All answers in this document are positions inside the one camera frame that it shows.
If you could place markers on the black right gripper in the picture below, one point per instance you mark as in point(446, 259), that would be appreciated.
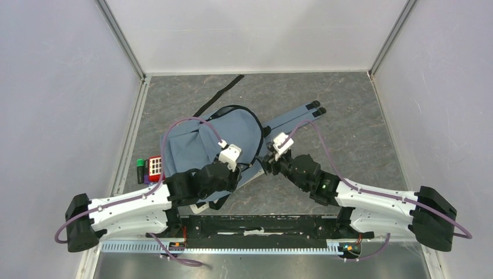
point(270, 161)

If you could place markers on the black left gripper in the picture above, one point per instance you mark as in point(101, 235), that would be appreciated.
point(234, 178)

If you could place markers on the blue grey backpack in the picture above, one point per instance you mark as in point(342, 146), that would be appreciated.
point(193, 143)

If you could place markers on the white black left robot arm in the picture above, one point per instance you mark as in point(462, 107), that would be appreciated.
point(90, 221)

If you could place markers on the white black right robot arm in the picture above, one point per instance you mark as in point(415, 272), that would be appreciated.
point(425, 214)

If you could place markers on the black white chessboard mat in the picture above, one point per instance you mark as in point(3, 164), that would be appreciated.
point(216, 200)

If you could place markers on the red window toy block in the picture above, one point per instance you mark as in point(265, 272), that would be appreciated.
point(154, 169)

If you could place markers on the black cap marker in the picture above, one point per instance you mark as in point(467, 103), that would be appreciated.
point(146, 172)

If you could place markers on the green cap marker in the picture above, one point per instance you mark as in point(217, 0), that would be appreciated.
point(140, 168)

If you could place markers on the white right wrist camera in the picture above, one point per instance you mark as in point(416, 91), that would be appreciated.
point(281, 144)

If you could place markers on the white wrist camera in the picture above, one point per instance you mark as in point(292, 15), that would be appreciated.
point(229, 154)
point(281, 144)

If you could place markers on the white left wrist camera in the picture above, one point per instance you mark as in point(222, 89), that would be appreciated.
point(229, 154)

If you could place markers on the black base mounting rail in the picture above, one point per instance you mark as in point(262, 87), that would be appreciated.
point(260, 231)

